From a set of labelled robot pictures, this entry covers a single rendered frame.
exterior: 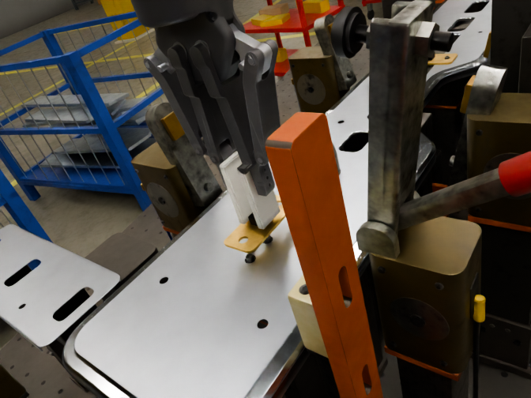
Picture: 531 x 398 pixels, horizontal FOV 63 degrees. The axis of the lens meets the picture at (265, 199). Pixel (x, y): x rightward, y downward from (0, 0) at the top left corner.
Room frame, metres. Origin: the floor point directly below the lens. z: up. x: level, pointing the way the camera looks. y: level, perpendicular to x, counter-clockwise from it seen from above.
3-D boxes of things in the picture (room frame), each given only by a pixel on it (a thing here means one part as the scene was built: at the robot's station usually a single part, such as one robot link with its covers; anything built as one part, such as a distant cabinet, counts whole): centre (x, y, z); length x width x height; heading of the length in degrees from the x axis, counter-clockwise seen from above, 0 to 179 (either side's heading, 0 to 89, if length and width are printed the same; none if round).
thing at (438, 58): (0.67, -0.33, 1.01); 0.08 x 0.04 x 0.01; 44
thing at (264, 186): (0.33, -0.01, 1.09); 0.03 x 0.01 x 0.05; 43
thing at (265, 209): (0.35, 0.00, 1.06); 0.03 x 0.01 x 0.07; 133
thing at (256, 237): (0.35, 0.01, 1.03); 0.08 x 0.04 x 0.01; 133
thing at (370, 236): (0.24, -0.07, 1.06); 0.03 x 0.01 x 0.03; 43
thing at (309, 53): (0.77, -0.15, 0.87); 0.12 x 0.07 x 0.35; 43
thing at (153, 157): (0.55, 0.12, 0.87); 0.12 x 0.07 x 0.35; 43
